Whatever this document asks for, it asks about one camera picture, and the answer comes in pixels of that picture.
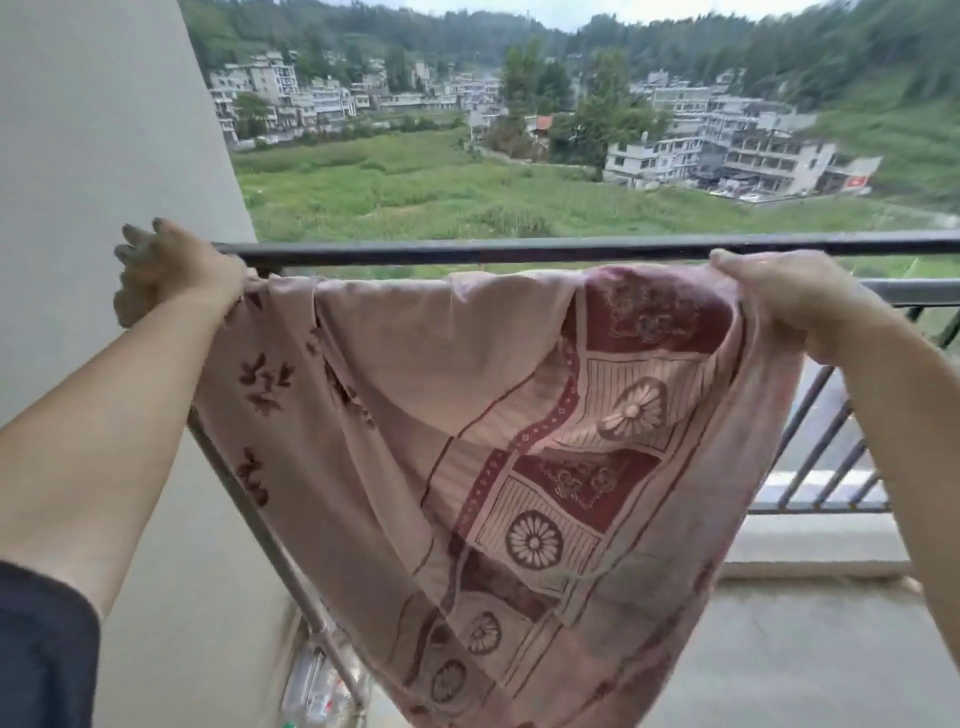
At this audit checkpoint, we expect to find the person's right hand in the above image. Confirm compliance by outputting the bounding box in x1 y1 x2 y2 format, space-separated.
708 248 890 366

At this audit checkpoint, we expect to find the person's left hand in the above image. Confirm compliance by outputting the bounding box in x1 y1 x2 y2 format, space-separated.
113 218 249 329

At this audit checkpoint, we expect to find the pink floral patterned cloth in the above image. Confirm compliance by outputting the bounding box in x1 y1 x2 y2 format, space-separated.
193 262 807 728

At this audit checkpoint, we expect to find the person's left forearm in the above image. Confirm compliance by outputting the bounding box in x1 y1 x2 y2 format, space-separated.
0 288 240 621

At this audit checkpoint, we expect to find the person's right forearm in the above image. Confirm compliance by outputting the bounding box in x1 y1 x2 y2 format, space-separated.
828 315 960 669

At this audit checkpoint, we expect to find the white multi-storey building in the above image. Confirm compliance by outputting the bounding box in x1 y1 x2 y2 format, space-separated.
602 69 883 202

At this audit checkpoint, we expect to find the dark green tree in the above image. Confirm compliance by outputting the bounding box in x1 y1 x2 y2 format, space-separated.
483 41 669 181

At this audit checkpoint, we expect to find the black metal balcony railing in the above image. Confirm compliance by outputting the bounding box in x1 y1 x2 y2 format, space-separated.
212 231 960 516

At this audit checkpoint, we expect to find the cluster of white village buildings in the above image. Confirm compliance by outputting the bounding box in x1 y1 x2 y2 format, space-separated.
208 51 502 145

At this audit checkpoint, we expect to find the dark blue sleeve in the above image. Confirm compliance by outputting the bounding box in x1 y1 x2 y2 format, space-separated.
0 561 102 728

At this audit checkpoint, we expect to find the clear plastic bag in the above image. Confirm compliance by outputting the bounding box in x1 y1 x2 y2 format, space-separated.
279 615 374 728

